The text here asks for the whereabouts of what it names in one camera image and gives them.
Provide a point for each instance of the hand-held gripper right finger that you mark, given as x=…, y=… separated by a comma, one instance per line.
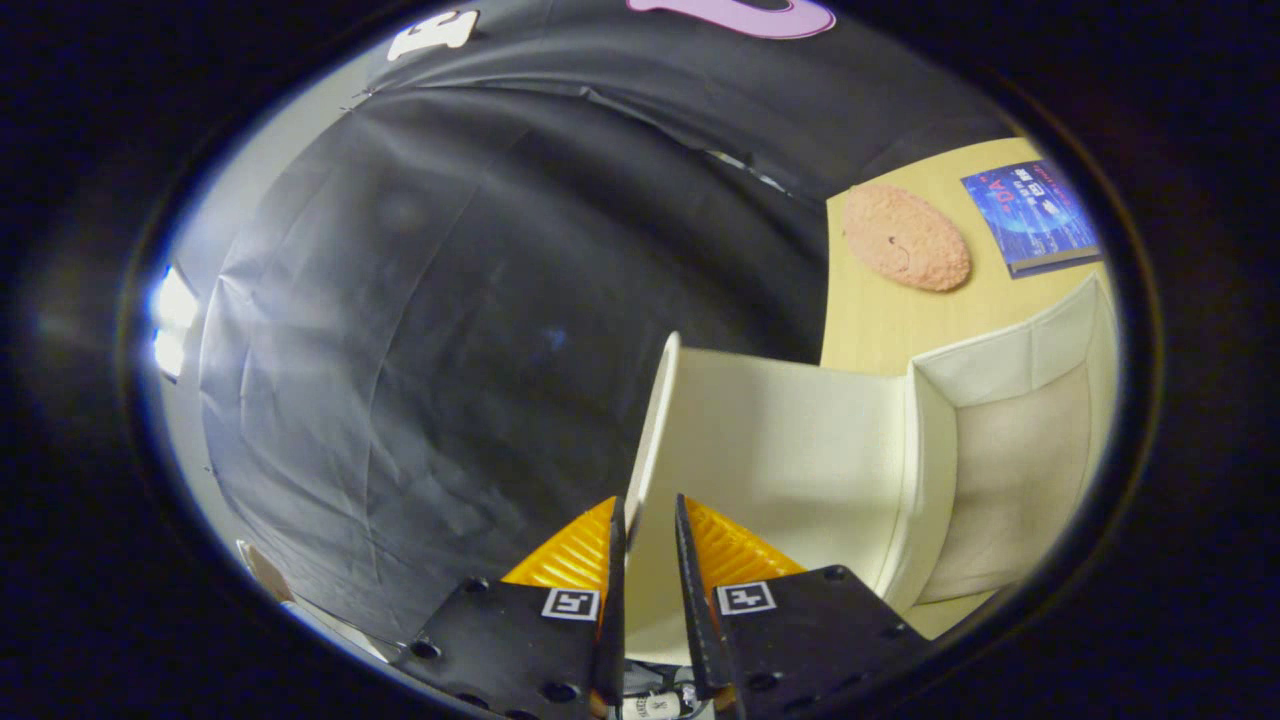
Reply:
x=810, y=650

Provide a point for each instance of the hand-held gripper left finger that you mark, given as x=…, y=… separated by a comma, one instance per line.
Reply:
x=520, y=650

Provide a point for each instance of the beige fabric storage box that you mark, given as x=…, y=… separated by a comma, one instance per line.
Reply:
x=790, y=450

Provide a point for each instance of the black backdrop cloth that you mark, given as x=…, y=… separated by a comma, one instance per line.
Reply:
x=450, y=300

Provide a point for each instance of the orange oval sponge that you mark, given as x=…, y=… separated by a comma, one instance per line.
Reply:
x=905, y=240

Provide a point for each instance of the dark blue book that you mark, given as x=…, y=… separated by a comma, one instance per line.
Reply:
x=1035, y=215

